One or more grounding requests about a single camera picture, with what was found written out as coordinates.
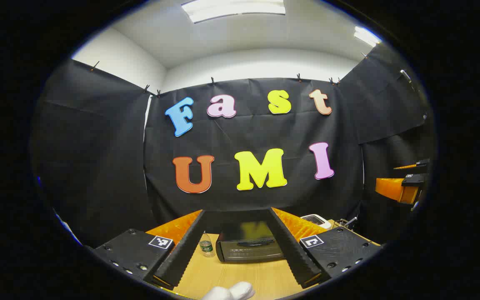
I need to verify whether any small ceiling light panel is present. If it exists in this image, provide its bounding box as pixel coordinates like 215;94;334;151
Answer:
353;26;382;47

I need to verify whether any clear plastic water bottle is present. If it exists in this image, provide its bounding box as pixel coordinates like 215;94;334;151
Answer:
200;233;216;258

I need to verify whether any long ceiling light panel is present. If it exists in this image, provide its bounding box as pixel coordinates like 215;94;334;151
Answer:
181;0;286;24

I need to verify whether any black electric oven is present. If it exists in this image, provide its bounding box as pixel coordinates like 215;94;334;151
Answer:
216;221;286;263

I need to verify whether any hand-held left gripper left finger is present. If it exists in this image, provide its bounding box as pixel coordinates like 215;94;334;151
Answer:
93;210;206;289

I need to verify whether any black backdrop cloth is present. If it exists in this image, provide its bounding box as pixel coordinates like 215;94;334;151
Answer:
32;42;434;248

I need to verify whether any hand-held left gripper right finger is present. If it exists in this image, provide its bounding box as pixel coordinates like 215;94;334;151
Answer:
267;207;384;289

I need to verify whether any white toaster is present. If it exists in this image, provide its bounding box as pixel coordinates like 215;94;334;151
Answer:
300;214;332;230

